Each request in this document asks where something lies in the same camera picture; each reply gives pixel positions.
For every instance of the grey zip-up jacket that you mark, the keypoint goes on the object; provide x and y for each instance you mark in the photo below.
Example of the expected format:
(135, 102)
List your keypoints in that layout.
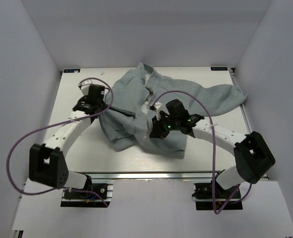
(128, 122)

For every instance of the aluminium table frame rail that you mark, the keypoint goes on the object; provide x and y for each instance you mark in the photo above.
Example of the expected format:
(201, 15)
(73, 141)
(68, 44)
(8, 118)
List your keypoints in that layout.
(174, 175)

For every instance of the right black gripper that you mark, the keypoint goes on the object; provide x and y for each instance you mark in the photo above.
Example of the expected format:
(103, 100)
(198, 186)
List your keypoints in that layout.
(157, 131)

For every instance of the blue table sticker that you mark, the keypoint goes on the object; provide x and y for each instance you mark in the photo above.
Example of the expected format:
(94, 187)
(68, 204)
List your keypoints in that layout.
(219, 68)
(71, 70)

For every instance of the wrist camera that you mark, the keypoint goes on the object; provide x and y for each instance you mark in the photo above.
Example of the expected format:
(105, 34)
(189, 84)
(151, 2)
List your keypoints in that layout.
(157, 108)
(84, 87)

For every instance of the left blue table sticker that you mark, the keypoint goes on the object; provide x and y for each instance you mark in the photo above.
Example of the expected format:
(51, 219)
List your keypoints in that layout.
(71, 70)

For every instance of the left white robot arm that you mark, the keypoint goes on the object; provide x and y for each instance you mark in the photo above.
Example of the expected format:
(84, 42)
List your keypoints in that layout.
(47, 163)

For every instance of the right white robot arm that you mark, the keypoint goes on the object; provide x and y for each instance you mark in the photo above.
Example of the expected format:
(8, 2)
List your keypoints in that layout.
(253, 157)

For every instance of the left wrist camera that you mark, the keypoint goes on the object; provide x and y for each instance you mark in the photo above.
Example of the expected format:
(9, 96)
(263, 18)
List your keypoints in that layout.
(84, 87)

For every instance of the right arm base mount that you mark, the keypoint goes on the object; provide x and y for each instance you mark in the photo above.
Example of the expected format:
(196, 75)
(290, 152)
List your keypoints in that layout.
(202, 196)

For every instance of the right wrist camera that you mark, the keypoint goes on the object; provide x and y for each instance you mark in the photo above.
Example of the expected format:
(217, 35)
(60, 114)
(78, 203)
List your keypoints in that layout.
(157, 108)

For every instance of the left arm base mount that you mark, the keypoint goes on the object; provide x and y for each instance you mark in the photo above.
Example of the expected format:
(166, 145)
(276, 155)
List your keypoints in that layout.
(99, 195)

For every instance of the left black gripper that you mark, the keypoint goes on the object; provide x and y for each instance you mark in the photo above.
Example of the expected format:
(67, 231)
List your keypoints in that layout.
(103, 105)

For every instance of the right blue table sticker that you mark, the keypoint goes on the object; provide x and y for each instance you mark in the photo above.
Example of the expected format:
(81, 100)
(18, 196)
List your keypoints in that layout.
(219, 68)

